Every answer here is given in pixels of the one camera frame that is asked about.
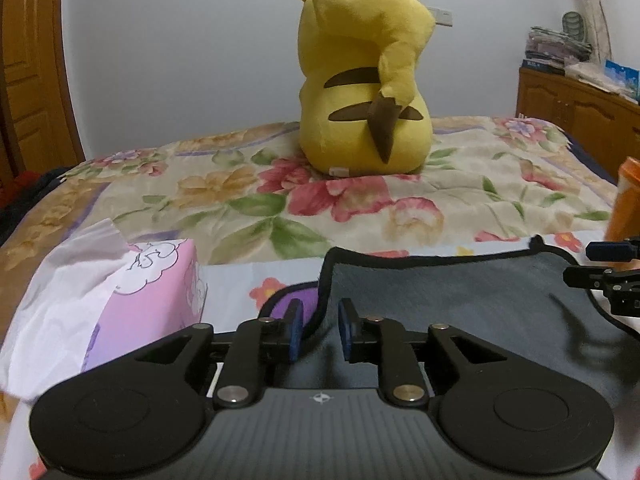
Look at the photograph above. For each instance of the wooden cabinet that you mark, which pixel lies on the wooden cabinet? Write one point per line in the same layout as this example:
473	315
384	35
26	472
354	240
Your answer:
565	105

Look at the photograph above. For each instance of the yellow plush toy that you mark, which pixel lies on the yellow plush toy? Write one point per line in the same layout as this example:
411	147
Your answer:
365	85

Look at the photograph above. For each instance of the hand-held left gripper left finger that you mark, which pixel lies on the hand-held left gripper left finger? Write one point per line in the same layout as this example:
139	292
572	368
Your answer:
296	334

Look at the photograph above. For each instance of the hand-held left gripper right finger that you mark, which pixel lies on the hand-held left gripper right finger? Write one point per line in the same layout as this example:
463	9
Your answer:
345	334

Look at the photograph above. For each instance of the blue printed box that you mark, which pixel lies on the blue printed box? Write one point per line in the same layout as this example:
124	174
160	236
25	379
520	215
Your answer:
622	77

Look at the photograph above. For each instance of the red cloth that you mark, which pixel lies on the red cloth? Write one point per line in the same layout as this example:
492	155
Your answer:
30	185

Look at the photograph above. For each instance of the white wall socket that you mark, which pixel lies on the white wall socket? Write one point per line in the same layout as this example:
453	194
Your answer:
442	16

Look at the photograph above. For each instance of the light blue floral bed sheet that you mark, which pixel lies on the light blue floral bed sheet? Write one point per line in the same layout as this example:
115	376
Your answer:
235	280

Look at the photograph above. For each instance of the grey towel with black edging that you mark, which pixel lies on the grey towel with black edging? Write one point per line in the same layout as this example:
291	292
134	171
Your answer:
450	290

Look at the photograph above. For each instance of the wooden door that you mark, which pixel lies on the wooden door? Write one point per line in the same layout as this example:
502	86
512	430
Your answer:
30	60

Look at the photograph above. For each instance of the grey-green ribbed object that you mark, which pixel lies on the grey-green ribbed object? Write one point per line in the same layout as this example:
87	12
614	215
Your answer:
576	27

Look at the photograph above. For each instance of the dark blue mattress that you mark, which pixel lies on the dark blue mattress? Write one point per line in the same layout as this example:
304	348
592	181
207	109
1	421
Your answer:
590	157

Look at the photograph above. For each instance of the cream rolled paper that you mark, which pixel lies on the cream rolled paper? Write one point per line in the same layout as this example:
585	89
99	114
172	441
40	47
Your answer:
596	5

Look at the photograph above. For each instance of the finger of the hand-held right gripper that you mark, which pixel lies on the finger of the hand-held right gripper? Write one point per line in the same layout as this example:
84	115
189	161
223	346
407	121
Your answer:
612	280
611	251

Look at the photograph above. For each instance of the white tissue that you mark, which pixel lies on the white tissue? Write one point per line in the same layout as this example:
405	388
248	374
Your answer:
60	305

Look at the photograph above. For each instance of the floral quilt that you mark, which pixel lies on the floral quilt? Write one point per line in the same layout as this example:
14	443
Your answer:
225	195

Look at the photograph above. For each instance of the stack of newspapers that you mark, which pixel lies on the stack of newspapers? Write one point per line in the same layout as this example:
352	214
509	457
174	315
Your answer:
555	47

